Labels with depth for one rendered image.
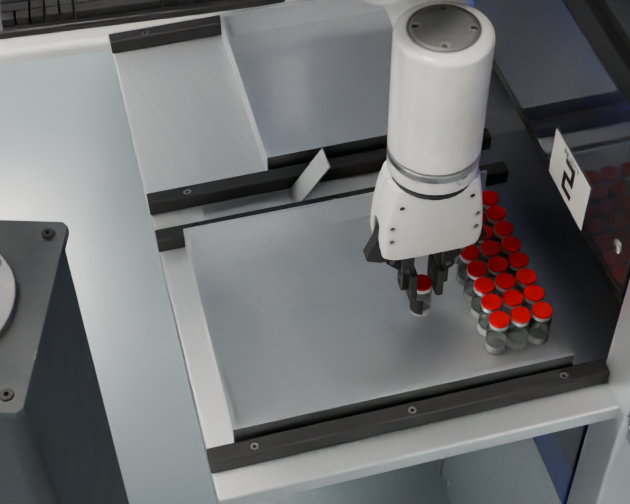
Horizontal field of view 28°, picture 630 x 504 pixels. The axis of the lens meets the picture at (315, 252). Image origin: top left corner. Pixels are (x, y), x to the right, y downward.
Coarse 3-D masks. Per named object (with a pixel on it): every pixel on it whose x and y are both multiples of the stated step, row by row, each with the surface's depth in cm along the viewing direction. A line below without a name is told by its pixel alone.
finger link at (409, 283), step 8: (392, 264) 122; (400, 264) 122; (400, 272) 125; (416, 272) 124; (400, 280) 125; (408, 280) 125; (416, 280) 124; (400, 288) 126; (408, 288) 126; (416, 288) 125; (408, 296) 126
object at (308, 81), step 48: (336, 0) 159; (240, 48) 158; (288, 48) 157; (336, 48) 157; (384, 48) 157; (288, 96) 152; (336, 96) 152; (384, 96) 151; (288, 144) 146; (336, 144) 142; (384, 144) 144
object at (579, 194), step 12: (564, 144) 122; (552, 156) 126; (564, 156) 123; (552, 168) 127; (564, 168) 123; (576, 168) 120; (576, 180) 121; (564, 192) 125; (576, 192) 122; (588, 192) 119; (576, 204) 122; (576, 216) 123
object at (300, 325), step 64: (192, 256) 131; (256, 256) 135; (320, 256) 135; (256, 320) 130; (320, 320) 129; (384, 320) 129; (448, 320) 129; (256, 384) 124; (320, 384) 124; (384, 384) 124; (448, 384) 121
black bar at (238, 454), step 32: (512, 384) 122; (544, 384) 122; (576, 384) 123; (352, 416) 120; (384, 416) 120; (416, 416) 120; (448, 416) 121; (224, 448) 118; (256, 448) 118; (288, 448) 118; (320, 448) 120
